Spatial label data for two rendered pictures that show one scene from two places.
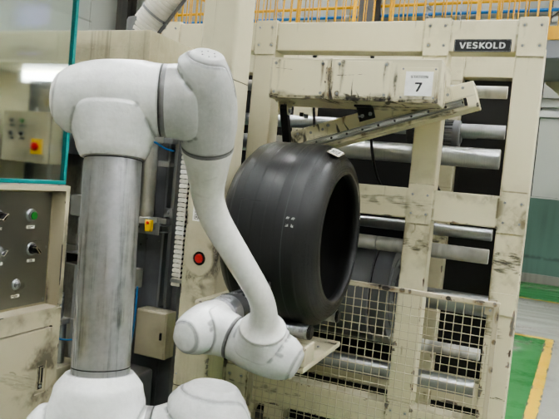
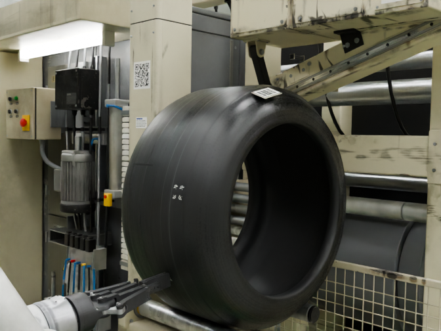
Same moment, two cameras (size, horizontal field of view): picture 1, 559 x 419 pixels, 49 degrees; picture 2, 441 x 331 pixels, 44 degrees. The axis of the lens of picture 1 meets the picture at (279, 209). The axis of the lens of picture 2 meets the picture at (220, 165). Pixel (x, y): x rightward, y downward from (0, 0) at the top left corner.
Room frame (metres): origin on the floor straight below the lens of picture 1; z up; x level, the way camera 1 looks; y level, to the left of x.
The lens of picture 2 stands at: (0.71, -0.53, 1.34)
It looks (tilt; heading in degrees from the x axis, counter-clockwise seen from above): 3 degrees down; 22
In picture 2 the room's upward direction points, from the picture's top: 1 degrees clockwise
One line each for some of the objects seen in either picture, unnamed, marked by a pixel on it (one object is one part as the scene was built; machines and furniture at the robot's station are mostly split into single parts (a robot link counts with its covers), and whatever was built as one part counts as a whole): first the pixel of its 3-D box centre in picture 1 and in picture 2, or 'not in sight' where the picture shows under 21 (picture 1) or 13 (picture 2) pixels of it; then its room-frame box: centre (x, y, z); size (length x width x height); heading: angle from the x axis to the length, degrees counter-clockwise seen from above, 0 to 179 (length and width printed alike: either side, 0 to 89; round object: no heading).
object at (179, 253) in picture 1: (185, 216); (132, 188); (2.08, 0.32, 1.19); 0.05 x 0.04 x 0.48; 158
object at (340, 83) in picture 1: (359, 85); (340, 5); (2.22, -0.25, 1.71); 0.61 x 0.25 x 0.15; 68
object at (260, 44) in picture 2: (284, 107); (256, 48); (2.29, 0.01, 1.61); 0.06 x 0.06 x 0.05; 68
